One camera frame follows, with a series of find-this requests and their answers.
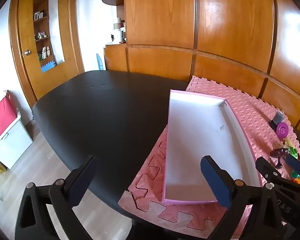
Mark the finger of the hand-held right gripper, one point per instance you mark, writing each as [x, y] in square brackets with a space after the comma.
[263, 165]
[297, 165]

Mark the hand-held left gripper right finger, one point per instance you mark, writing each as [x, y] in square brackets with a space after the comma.
[216, 181]

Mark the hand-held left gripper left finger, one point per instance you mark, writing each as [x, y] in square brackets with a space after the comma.
[77, 183]

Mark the green plastic toy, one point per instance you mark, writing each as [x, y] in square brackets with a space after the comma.
[293, 151]

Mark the orange plastic scoop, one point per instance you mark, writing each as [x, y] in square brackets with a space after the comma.
[299, 180]

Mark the dark brown pedestal dish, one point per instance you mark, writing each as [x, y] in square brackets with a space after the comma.
[280, 154]

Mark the purple plastic spool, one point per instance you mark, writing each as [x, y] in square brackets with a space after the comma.
[282, 130]

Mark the pink-rimmed white box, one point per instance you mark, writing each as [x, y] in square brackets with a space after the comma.
[202, 135]

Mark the grey cylinder container black base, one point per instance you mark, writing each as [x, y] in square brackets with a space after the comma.
[277, 119]

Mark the pink foam puzzle mat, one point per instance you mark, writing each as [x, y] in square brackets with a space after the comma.
[252, 115]

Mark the white storage box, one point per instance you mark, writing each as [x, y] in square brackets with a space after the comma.
[12, 142]

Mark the red cloth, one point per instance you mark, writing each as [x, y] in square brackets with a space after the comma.
[1, 120]

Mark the blue foam tile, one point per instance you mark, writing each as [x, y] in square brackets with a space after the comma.
[48, 66]

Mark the blue foam strip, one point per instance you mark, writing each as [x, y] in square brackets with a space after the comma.
[99, 61]

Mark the metal door knob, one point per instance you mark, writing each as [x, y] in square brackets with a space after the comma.
[27, 52]

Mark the wooden door with shelf niche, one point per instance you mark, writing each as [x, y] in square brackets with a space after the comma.
[25, 30]

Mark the white paper rolls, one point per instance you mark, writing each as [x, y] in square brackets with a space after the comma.
[118, 23]

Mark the wooden wardrobe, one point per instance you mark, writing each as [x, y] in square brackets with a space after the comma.
[165, 17]

